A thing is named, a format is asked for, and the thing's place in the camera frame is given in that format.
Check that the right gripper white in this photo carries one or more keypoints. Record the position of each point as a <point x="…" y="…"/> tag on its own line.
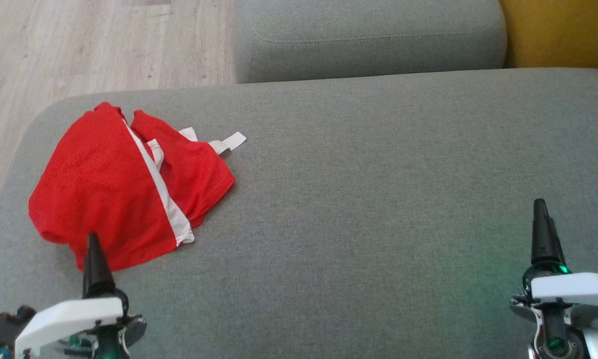
<point x="573" y="289"/>

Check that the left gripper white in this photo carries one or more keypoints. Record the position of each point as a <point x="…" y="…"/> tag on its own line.
<point x="70" y="319"/>

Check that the red shorts with white stripe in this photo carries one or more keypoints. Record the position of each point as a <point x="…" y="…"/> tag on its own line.
<point x="99" y="184"/>

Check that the yellow sofa backrest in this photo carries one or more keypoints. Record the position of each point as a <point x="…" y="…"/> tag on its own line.
<point x="563" y="30"/>

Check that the grey sofa seat cushion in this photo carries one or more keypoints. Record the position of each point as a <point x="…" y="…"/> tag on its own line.
<point x="369" y="30"/>

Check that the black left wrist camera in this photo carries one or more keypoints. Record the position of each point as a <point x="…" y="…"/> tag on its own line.
<point x="5" y="329"/>

